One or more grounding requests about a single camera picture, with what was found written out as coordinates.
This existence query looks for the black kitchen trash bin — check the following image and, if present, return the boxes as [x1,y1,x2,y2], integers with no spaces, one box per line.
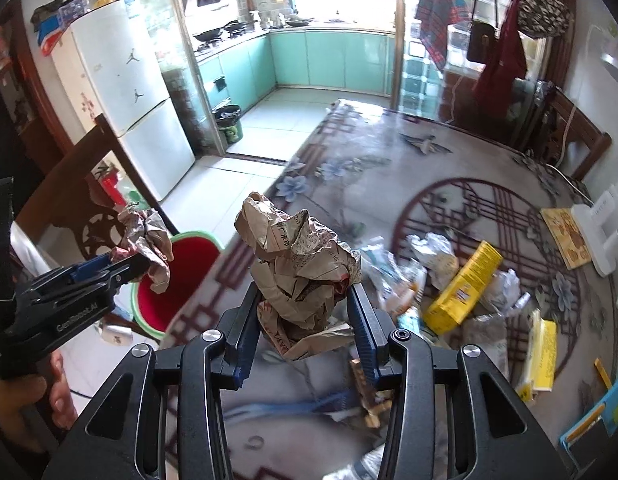
[213,104,243,145]

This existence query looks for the yellow patterned coaster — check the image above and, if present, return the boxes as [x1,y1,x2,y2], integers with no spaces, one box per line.
[540,208,591,270]

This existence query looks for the person's left hand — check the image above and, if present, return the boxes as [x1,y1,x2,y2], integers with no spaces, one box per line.
[0,350,78,453]

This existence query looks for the crumpled white plastic bag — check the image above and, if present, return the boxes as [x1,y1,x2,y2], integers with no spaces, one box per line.
[480,269,530,318]

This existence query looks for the yellow booklet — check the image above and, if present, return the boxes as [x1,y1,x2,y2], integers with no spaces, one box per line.
[516,309,558,404]

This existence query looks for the yellow cardboard box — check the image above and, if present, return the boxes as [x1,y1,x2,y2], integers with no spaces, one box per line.
[423,240,502,336]

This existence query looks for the white two-door refrigerator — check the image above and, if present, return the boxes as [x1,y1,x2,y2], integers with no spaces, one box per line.
[51,0,195,200]

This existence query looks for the wooden chair at right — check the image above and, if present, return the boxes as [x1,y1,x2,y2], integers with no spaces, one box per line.
[518,81,612,181]

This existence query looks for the small paper wad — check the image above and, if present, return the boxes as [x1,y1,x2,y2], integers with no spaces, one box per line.
[110,205,175,294]

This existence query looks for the blue box at table edge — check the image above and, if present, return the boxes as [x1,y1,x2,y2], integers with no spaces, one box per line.
[559,379,618,472]

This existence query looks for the red bucket with green rim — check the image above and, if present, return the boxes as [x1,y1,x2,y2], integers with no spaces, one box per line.
[131,231,221,340]

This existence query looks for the crumpled clear plastic wrapper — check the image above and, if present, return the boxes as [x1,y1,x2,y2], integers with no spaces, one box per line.
[359,237,427,318]

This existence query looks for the crumpled white paper bag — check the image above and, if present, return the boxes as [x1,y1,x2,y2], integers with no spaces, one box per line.
[407,232,459,290]

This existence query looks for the plaid hanging cloth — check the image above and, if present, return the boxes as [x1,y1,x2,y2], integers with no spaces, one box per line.
[415,0,470,72]

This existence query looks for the dark wooden chair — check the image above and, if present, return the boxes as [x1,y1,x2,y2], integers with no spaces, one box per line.
[15,115,178,260]

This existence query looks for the black wok on stove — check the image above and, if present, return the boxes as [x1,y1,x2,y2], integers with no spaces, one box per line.
[194,27,223,44]

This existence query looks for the red fire extinguisher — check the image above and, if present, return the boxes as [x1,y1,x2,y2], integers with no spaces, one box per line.
[95,165,126,207]

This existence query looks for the black patterned hanging bag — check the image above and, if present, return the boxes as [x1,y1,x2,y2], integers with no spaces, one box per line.
[518,0,573,39]

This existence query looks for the teal kitchen cabinets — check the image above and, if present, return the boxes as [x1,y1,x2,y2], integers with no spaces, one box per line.
[195,27,394,110]

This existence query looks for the red hanging garment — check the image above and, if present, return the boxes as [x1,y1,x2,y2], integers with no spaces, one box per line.
[473,0,527,119]

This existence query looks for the large brown paper ball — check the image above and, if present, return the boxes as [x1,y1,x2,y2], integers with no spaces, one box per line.
[234,193,362,361]

